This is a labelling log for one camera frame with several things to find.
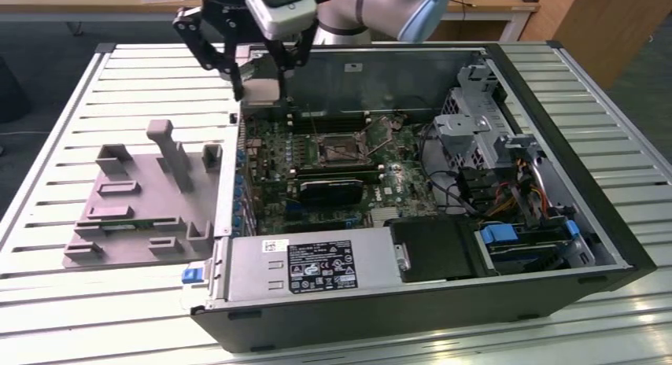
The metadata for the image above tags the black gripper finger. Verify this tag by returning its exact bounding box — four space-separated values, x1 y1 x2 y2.
173 6 248 101
265 26 319 103

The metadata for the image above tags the silver CPU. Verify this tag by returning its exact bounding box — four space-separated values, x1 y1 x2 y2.
241 78 281 106

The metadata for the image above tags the black RAM slot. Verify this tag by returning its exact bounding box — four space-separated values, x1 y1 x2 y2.
297 171 384 182
288 123 369 135
288 114 369 124
297 164 383 174

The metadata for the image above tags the CPU socket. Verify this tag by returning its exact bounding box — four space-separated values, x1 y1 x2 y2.
315 135 369 169

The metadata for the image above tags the metal socket cover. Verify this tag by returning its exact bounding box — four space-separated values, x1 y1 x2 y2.
360 115 409 156

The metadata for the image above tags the wooden desk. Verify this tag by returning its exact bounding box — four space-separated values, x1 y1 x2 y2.
0 0 543 43

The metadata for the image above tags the green motherboard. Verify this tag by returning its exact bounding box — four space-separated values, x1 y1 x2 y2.
238 115 443 236

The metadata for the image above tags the grey parts rack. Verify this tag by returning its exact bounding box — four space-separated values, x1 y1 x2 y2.
62 119 228 270

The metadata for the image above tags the grey metal drive cage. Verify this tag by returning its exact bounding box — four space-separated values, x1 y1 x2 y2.
433 65 543 171

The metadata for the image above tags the green RAM stick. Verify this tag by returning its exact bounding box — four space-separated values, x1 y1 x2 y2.
102 219 160 229

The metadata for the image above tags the silver power supply with label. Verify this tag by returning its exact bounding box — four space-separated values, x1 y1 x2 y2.
218 234 409 303

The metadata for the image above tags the black plastic shroud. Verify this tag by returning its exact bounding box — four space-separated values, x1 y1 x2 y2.
388 215 494 283

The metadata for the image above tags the blue case latch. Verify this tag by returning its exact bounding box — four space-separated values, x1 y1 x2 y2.
181 264 205 286

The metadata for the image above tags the hard disk in blue carrier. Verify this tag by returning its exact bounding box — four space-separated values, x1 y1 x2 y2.
479 221 579 272

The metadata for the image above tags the brown wooden cabinet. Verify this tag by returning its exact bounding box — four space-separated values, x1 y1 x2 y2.
535 0 672 90

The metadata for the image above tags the black open PC case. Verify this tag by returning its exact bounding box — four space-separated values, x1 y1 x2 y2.
189 42 659 354

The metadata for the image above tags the yellow and red wire bundle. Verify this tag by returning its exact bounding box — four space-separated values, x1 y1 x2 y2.
486 179 551 219

